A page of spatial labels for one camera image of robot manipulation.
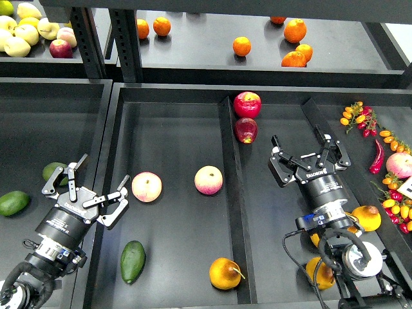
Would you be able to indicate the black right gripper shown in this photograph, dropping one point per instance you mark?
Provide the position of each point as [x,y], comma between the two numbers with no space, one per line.
[319,188]

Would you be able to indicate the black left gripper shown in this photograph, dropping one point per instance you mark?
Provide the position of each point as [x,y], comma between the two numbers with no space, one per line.
[68,222]

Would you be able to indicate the dark green avocado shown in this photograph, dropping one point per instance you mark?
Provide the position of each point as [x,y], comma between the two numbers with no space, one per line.
[132,261]

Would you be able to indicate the yellow pear with stem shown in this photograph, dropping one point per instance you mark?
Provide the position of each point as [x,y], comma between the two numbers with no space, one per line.
[225,274]

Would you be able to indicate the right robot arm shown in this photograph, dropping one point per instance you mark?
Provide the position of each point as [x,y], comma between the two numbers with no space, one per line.
[366,277]

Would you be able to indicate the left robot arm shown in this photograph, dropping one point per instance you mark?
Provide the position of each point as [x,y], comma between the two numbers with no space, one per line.
[31,282]

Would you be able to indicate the yellow pear under arm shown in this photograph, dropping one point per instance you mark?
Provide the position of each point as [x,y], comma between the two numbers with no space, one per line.
[315,239]

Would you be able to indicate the green avocado upper left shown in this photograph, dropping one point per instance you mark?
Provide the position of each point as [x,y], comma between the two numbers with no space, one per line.
[49,169]

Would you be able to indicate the light green avocado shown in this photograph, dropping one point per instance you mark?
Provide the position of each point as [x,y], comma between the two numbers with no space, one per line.
[13,202]

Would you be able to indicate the yellow pear right edge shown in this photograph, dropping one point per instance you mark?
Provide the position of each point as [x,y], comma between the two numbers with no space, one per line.
[368,216]

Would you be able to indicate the yellow pear bottom right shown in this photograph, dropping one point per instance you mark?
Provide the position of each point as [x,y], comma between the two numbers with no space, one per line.
[320,273]

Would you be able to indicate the pale yellow pear top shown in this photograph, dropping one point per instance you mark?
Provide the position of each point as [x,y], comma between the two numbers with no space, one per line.
[25,10]

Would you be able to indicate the pink peach left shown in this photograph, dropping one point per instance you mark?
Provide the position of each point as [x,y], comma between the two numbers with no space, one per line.
[146,186]

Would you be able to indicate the red chili pepper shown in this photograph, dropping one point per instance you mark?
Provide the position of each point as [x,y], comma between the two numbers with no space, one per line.
[376,165]

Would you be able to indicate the dark red apple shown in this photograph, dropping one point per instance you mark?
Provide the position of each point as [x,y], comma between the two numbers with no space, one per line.
[246,130]

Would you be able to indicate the cherry tomato bunch upper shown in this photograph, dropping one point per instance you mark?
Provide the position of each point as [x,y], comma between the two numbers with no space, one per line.
[360,116]

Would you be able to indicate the cherry tomato bunch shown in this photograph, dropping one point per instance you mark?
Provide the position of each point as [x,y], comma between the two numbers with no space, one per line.
[396,204]
[360,116]

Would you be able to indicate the bright red apple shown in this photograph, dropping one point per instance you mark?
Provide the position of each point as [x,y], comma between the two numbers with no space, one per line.
[247,104]

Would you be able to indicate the black left tray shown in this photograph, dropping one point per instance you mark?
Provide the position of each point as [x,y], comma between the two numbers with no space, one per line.
[44,121]

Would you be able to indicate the pink peach right edge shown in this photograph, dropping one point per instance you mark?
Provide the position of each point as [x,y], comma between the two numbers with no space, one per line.
[399,164]

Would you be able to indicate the white label card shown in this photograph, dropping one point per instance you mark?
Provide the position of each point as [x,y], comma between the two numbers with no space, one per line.
[406,188]

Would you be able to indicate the cherry tomato bunch lower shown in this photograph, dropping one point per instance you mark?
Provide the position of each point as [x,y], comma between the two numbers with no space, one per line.
[396,204]

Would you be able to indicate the orange front right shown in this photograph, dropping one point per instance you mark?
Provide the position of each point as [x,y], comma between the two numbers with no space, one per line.
[294,59]

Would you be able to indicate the pink peach centre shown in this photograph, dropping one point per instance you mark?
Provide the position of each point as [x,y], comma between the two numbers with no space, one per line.
[208,180]

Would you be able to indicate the orange right small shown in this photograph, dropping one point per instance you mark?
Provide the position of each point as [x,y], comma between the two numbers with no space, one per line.
[306,50]

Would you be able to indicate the black shelf rack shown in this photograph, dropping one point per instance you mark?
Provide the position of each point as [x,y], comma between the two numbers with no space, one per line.
[352,45]

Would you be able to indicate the large black divided tray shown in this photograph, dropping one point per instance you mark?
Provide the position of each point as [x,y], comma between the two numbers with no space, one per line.
[173,131]

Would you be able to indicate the orange large upper right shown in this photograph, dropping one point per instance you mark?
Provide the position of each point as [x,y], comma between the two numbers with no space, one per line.
[295,31]

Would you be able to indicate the orange centre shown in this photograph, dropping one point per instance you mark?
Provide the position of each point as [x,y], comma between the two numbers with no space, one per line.
[241,46]

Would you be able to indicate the orange top edge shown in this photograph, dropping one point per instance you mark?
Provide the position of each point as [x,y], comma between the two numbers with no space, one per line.
[277,20]

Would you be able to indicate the red apple on shelf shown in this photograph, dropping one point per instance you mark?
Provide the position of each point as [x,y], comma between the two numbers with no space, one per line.
[60,49]

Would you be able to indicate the pink peach on shelf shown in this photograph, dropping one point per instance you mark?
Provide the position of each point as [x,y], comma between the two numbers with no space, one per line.
[67,34]

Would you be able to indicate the pale yellow apple front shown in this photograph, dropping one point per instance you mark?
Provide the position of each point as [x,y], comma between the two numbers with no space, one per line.
[16,47]

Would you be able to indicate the pale yellow apple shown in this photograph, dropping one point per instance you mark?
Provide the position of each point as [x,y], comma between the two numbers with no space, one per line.
[16,47]
[27,32]
[47,30]
[8,23]

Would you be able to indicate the pale yellow apple right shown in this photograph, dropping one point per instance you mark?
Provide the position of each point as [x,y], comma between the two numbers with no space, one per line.
[47,30]

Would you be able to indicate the pale yellow apple middle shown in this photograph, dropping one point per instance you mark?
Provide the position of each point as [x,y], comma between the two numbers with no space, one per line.
[27,32]

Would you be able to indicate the orange far left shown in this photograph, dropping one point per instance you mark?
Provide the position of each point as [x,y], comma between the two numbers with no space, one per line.
[142,28]

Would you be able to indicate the yellow lemon on shelf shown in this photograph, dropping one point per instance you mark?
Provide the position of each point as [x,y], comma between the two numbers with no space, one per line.
[29,21]

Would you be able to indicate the pale yellow apple left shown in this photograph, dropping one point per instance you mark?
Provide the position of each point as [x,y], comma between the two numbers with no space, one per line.
[8,23]

